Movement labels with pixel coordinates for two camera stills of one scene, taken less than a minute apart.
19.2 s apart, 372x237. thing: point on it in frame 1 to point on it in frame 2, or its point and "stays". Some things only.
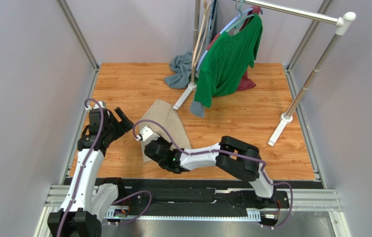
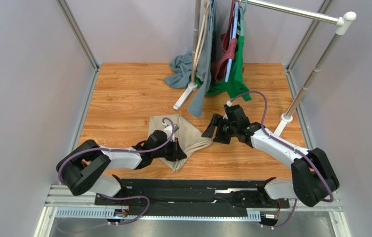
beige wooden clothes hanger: [202, 33] stays
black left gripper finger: [125, 125] to [179, 153]
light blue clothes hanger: [201, 59] to [234, 20]
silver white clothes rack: [343, 21] stays
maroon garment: [248, 84] to [229, 45]
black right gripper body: [154, 150] to [223, 130]
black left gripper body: [113, 128] to [167, 151]
